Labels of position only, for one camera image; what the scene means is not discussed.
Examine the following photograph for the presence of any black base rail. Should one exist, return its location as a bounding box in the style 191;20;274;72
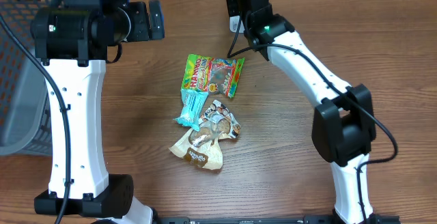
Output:
93;214;401;224

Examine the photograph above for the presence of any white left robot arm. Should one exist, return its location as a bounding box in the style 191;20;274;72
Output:
31;0;165;224

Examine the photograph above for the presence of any beige cookie bag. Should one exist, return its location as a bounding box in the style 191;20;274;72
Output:
169;100;241;170

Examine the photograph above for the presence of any green Haribo candy bag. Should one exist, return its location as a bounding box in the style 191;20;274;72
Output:
181;54;245;98

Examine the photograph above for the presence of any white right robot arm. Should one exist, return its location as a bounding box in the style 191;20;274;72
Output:
227;0;376;223

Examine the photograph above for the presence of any white barcode scanner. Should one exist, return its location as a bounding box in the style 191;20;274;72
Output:
229;16;244;33

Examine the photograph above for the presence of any grey plastic basket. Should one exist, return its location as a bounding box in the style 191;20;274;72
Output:
1;0;52;156

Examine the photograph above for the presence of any light teal snack bar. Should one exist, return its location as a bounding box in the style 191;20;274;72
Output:
175;89;208;131

